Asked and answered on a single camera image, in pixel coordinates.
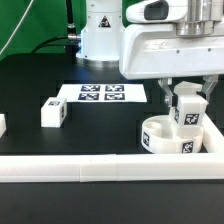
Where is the white marker sheet with tags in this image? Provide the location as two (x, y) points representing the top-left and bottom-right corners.
(58, 84), (147, 102)

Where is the white round stool seat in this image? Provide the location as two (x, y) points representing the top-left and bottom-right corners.
(141, 115), (203, 154)

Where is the white U-shaped fence wall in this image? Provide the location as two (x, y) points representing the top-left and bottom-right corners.
(0, 117), (224, 183)

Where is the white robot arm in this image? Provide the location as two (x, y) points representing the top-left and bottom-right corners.
(77, 0), (224, 105)

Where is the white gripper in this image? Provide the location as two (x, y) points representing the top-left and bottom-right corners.
(119, 21), (224, 107)

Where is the black cable on base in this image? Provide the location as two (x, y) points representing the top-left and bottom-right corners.
(31, 0), (82, 55)

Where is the white cable on backdrop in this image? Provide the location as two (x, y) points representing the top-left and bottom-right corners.
(0, 0), (35, 56)

